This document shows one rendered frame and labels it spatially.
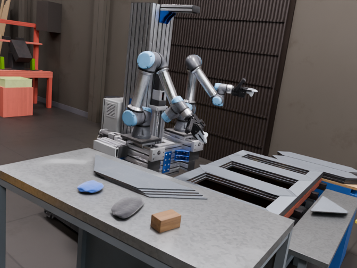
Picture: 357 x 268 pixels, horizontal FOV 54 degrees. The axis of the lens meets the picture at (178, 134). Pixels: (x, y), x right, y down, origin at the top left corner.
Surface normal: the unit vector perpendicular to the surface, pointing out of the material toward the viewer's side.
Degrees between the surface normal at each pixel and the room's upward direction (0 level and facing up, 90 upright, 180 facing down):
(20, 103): 90
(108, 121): 90
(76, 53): 90
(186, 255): 0
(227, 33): 90
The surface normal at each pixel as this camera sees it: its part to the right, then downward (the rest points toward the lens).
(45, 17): -0.64, 0.10
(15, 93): 0.79, 0.23
